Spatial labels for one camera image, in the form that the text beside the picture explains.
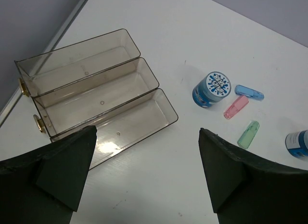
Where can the clear brown three-compartment organizer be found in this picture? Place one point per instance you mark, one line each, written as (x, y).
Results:
(103, 81)

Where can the blue translucent eraser case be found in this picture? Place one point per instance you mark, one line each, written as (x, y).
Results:
(248, 92)

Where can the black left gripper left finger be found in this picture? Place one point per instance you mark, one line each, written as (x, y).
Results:
(45, 185)

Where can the blue slime jar left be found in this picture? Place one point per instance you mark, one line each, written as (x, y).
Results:
(211, 89)

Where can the blue slime jar right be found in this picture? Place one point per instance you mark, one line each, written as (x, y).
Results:
(297, 144)

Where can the blue slime jar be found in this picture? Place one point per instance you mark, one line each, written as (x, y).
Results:
(211, 89)
(297, 144)

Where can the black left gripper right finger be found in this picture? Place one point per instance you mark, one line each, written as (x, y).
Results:
(245, 188)

